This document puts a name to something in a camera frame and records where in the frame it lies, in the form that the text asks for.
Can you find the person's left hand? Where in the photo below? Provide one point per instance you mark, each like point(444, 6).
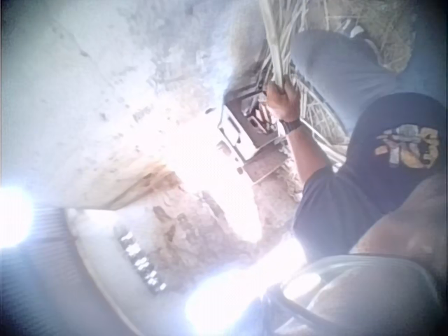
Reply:
point(284, 104)

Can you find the person's left fingers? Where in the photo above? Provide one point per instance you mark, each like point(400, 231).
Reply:
point(276, 91)

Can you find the bundle of pale reed strips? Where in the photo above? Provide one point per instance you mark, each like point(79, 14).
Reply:
point(280, 42)

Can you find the black wrist band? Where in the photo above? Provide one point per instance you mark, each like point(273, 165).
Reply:
point(291, 125)

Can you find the person's legs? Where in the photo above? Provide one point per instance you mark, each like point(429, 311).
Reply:
point(346, 70)

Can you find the heap of dry straw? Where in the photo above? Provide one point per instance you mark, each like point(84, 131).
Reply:
point(371, 24)

